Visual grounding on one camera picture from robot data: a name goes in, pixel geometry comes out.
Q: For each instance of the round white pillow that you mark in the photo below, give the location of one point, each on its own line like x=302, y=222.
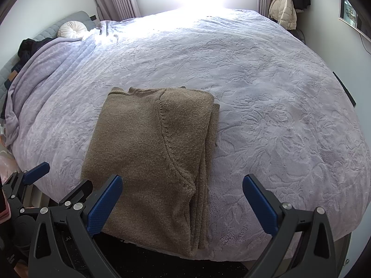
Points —
x=72, y=29

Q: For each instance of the beige hanging coat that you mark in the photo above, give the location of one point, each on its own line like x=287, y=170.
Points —
x=282, y=8

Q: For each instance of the lavender embossed bedspread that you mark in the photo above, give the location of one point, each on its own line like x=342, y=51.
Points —
x=246, y=98

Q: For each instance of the wall-mounted television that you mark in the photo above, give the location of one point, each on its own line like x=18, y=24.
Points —
x=352, y=14

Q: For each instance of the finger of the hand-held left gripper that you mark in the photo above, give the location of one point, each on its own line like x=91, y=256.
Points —
x=36, y=173
x=79, y=191

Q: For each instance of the grey padded headboard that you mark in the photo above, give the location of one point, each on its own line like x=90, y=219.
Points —
x=72, y=17

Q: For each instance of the pink plastic bag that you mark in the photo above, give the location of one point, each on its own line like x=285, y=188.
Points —
x=7, y=163

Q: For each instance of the dark clothes pile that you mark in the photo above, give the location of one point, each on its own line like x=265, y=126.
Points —
x=33, y=47

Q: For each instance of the brown knit sweater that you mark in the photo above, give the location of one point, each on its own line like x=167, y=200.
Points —
x=145, y=156

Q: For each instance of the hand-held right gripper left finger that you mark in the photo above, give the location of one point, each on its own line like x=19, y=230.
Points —
x=104, y=205

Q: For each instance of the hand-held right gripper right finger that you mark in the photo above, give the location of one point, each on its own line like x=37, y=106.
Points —
x=260, y=205

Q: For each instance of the lavender ribbed blanket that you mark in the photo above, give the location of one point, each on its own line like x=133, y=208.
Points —
x=49, y=72

